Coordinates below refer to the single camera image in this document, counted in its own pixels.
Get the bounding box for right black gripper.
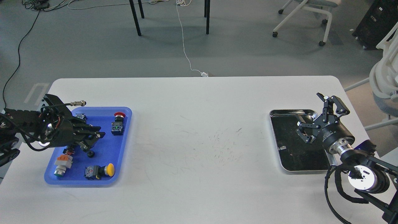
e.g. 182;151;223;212
295;92;355;149

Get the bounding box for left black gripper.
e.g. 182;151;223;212
44;117;106;153

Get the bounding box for small black gear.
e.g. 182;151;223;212
86;150;95;158

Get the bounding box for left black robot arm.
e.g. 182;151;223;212
0;94;105;166

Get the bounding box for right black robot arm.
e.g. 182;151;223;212
296;93;398;224

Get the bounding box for blue plastic tray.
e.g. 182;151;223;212
44;107;133;186

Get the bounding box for silver metal tray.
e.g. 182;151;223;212
270;109;337;174

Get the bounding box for white chair at right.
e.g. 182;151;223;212
344;24;398;131

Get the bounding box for white office chair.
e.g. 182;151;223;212
272;0;339;47

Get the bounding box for black equipment case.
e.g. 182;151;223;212
352;0;398;50

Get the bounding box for black table legs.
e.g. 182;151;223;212
129;0;211;36

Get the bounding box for black selector switch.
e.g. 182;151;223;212
62;145;75;156

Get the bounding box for red push button switch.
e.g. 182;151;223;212
111;112;126;136

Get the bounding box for green push button switch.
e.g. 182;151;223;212
54;154;73;177

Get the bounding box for yellow push button switch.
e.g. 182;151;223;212
84;163;115;180

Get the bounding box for black cable on floor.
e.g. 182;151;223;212
2;0;75;108

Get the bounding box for white cable on floor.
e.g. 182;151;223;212
149;0;209;77

